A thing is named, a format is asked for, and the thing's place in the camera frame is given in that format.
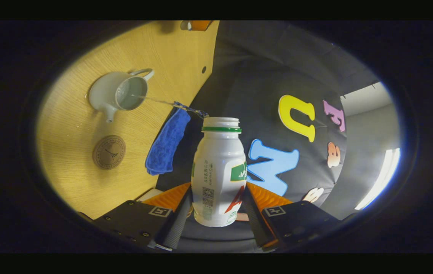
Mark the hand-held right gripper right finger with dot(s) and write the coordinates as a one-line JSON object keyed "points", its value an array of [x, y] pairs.
{"points": [[256, 224]]}

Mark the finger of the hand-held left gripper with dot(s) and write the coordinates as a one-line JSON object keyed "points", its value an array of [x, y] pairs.
{"points": [[201, 25]]}

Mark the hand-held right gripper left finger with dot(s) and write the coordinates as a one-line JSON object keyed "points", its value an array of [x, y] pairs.
{"points": [[180, 224]]}

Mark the white plastic water bottle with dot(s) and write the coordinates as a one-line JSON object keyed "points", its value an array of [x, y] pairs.
{"points": [[218, 171]]}

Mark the round brown coaster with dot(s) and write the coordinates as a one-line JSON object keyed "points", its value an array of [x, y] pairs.
{"points": [[109, 152]]}

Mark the white ceramic teacup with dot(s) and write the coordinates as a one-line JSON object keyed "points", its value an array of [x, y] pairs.
{"points": [[104, 95]]}

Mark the blue towel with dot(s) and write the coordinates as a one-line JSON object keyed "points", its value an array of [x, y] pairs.
{"points": [[165, 148]]}

